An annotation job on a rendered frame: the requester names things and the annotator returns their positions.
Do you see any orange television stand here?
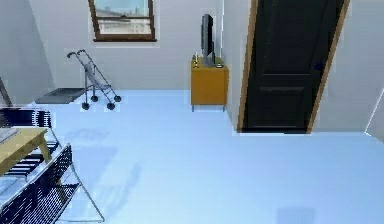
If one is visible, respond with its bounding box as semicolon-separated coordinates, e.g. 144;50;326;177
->
190;55;230;113

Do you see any black flat television set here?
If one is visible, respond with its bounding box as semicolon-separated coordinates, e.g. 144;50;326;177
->
200;13;217;66

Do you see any grey folding stroller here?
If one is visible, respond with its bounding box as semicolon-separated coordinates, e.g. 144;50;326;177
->
66;49;122;111

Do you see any black room door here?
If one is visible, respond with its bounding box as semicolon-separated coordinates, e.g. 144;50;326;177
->
242;0;346;134

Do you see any brown framed window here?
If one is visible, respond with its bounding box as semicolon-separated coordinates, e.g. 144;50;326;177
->
87;0;158;43

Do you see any light wooden table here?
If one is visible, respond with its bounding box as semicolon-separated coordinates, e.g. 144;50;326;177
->
0;127;52;177

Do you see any grey laptop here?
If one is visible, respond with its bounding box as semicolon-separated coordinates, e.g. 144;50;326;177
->
0;127;20;144

